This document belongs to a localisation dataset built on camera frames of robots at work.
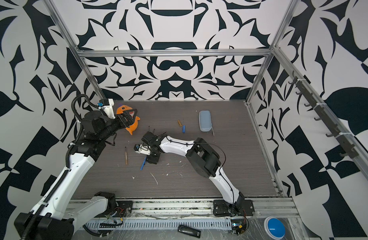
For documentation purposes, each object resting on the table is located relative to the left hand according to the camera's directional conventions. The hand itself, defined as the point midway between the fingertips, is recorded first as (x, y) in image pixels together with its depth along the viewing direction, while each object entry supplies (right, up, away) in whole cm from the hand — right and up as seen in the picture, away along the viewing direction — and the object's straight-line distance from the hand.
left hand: (130, 109), depth 71 cm
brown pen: (-9, -28, +20) cm, 35 cm away
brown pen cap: (+23, -9, +35) cm, 43 cm away
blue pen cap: (+25, -12, +32) cm, 42 cm away
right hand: (+6, -27, +20) cm, 34 cm away
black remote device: (+27, -55, -4) cm, 61 cm away
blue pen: (+2, -31, +17) cm, 35 cm away
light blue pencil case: (+40, -7, +34) cm, 53 cm away
